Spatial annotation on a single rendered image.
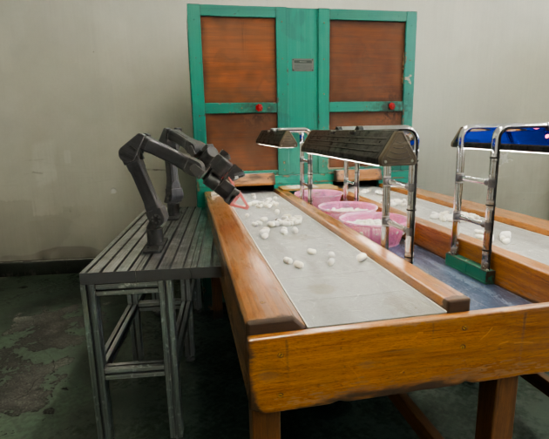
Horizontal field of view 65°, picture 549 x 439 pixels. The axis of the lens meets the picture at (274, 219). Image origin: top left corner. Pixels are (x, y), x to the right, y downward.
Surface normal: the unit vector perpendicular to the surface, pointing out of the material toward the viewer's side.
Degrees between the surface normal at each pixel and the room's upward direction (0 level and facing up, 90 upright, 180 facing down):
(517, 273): 90
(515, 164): 90
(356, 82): 90
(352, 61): 90
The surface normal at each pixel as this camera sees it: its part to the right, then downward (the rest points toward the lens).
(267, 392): 0.20, 0.19
